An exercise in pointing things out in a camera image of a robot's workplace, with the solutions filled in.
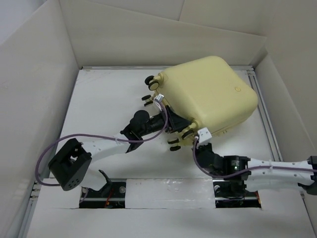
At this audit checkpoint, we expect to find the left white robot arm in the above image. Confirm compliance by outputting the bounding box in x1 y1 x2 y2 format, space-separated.
49 106 191 197

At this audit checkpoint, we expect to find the metal base rail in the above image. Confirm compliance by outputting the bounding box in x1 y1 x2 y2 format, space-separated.
79 178 261 209

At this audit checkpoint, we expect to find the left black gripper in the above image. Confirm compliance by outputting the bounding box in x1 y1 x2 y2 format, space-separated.
140 106 192 137

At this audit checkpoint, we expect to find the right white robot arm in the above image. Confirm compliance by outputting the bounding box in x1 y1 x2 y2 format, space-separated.
192 143 317 196

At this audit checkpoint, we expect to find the yellow hard-shell suitcase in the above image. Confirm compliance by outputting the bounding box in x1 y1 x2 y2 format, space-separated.
142 56 258 149

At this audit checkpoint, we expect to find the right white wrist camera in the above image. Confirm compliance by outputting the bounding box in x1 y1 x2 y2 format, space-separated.
195 127 212 146

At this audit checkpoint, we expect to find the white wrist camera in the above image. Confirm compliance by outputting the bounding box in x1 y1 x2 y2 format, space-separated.
195 127 212 146
153 94 164 112

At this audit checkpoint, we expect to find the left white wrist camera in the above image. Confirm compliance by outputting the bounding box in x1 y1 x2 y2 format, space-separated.
153 94 164 112

